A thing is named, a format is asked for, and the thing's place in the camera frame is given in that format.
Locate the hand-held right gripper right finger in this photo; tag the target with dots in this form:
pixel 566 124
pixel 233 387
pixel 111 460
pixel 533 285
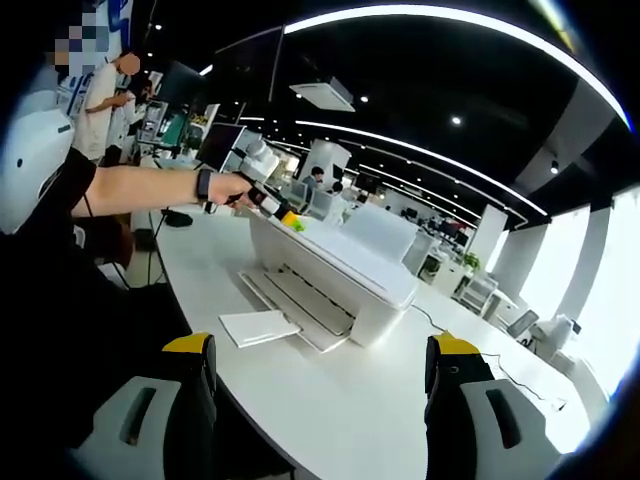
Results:
pixel 530 440

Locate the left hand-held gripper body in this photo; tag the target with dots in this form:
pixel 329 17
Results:
pixel 257 162

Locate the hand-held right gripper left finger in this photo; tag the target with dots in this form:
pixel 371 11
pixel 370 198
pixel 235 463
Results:
pixel 110 440

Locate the white printer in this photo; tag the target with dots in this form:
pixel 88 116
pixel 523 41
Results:
pixel 370 310

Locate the person's left hand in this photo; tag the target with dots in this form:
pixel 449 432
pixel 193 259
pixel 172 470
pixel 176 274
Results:
pixel 227 189

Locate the small green object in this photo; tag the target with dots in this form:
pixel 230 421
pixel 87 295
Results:
pixel 300 225

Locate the small black monitor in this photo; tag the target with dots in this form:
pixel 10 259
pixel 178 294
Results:
pixel 217 145

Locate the black wristband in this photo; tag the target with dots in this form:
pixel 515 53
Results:
pixel 204 184

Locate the ceiling air conditioner unit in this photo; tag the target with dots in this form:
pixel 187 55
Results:
pixel 322 94

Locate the black stand base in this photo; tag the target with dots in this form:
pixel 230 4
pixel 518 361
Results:
pixel 177 218

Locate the large black screen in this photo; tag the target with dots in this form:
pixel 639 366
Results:
pixel 181 85

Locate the white round appliance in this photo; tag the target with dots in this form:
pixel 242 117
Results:
pixel 550 330

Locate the curved ceiling light strip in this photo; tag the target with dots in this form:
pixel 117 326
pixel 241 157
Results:
pixel 400 146

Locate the person's black clothing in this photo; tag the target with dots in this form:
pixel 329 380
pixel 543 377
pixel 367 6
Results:
pixel 75 300

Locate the white office desk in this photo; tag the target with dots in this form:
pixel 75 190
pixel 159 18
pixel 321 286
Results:
pixel 477 295

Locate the large window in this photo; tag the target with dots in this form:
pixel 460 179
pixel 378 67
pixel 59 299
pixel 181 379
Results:
pixel 620 300

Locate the narrow window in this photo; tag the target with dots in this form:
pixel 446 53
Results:
pixel 550 265

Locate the green potted plant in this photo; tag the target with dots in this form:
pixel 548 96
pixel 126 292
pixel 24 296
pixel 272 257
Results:
pixel 471 262

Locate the white worn device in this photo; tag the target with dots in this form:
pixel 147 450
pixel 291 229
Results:
pixel 35 165

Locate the long curved ceiling light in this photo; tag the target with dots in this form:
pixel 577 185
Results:
pixel 450 14

